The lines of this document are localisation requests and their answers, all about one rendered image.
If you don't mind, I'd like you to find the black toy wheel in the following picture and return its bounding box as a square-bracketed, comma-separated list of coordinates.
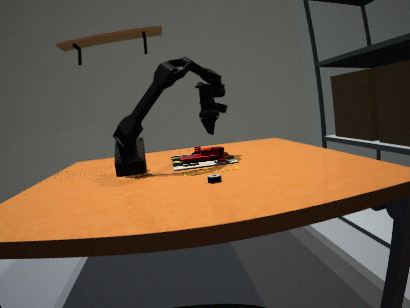
[207, 174, 222, 184]

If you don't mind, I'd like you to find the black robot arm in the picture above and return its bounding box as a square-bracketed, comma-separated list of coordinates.
[113, 57, 225, 158]

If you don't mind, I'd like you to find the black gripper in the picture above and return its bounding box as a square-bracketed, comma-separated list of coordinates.
[199, 97, 220, 135]

